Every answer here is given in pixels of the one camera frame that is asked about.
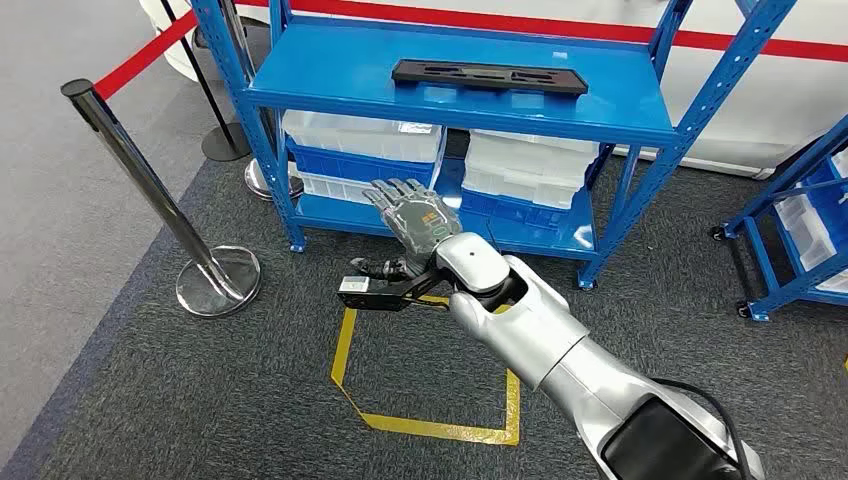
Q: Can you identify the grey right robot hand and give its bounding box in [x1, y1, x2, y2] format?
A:
[349, 177, 464, 280]

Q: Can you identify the long black plastic part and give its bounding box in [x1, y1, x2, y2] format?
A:
[390, 58, 590, 98]

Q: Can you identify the blue metal shelf rack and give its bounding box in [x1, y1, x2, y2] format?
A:
[188, 0, 800, 291]

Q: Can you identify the yellow floor tape square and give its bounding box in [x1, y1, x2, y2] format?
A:
[329, 294, 522, 447]

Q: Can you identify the red barrier belt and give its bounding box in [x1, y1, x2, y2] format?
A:
[93, 9, 200, 101]
[235, 0, 848, 64]

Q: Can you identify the blue wheeled rack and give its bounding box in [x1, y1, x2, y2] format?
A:
[710, 115, 848, 324]

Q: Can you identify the white car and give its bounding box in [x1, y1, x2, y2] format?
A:
[139, 0, 848, 180]

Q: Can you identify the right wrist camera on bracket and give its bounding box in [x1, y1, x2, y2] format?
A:
[336, 266, 458, 313]

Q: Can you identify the thin black stanchion post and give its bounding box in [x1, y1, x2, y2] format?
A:
[158, 0, 252, 163]

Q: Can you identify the chrome stanchion post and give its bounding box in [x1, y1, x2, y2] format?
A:
[60, 78, 262, 318]

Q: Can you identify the black elbow cable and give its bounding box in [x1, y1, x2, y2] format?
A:
[652, 377, 753, 480]

